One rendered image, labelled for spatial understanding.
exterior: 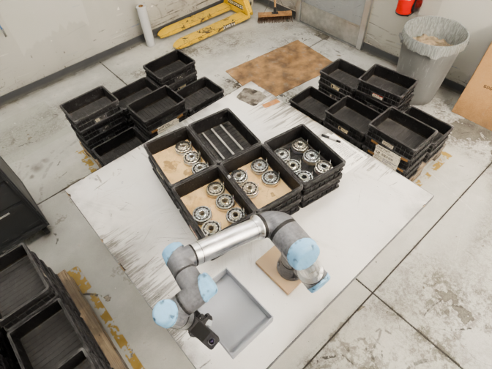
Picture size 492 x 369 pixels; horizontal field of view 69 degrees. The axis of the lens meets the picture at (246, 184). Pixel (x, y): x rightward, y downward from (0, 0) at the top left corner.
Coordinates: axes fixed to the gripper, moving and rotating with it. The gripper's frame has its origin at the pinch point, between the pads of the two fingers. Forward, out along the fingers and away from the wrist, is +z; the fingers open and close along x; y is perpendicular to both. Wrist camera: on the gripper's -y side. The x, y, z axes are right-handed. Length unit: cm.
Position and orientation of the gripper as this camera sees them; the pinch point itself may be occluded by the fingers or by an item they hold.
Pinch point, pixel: (209, 327)
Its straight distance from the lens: 141.8
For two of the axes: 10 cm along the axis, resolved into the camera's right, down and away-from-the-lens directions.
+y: -7.1, -5.3, 4.6
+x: -6.6, 7.3, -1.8
